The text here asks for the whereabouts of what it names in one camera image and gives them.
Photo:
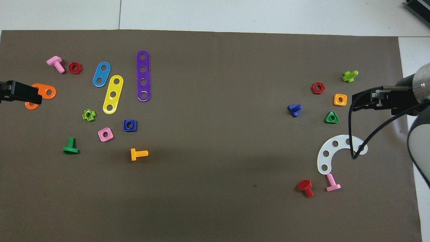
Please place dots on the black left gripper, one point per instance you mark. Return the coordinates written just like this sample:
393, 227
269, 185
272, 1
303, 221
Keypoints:
4, 92

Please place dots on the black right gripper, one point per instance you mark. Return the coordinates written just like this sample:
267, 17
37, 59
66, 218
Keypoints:
399, 99

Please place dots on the blue triangular-head plastic screw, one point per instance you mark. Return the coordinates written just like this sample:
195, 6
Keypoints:
295, 108

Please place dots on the blue square plastic nut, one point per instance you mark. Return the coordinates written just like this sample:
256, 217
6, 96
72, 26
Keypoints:
125, 125

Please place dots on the orange square plastic nut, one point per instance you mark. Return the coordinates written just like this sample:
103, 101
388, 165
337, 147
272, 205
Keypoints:
335, 99

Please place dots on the lime cross-head plastic screw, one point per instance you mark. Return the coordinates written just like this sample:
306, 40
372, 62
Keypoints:
349, 76

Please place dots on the green triangular plastic nut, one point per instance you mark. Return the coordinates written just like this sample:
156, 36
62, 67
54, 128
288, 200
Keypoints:
327, 120

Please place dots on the pink plastic screw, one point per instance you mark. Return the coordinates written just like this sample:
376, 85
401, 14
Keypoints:
54, 61
331, 179

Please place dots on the red hexagonal plastic nut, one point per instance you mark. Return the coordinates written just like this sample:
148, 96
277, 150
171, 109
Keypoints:
313, 88
70, 68

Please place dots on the green cross-shaped plastic nut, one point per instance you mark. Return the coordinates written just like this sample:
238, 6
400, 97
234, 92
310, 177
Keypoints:
84, 116

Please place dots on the green plastic screw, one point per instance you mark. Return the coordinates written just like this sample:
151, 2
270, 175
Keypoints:
70, 143

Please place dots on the pink square plastic nut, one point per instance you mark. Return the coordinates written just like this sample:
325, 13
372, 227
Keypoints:
101, 133

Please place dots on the red plastic screw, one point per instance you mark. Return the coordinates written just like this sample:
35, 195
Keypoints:
305, 184

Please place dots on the orange plastic screw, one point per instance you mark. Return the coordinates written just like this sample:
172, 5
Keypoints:
141, 154

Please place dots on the orange three-hole plastic plate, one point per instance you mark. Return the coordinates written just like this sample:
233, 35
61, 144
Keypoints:
43, 88

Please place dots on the white curved five-hole plate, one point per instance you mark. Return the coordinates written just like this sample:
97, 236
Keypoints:
330, 148

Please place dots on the blue two-hole plastic strip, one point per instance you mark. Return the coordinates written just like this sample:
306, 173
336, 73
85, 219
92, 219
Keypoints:
101, 74

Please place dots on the yellow three-hole plastic strip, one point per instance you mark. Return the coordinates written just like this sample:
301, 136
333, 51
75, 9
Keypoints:
115, 88

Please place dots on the dark grey electronic device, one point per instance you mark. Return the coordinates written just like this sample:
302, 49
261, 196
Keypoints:
420, 7

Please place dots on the purple four-hole plastic strip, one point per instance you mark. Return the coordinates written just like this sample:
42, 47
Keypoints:
143, 75

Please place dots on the brown paper table mat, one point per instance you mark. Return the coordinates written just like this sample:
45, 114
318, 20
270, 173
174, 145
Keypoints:
215, 141

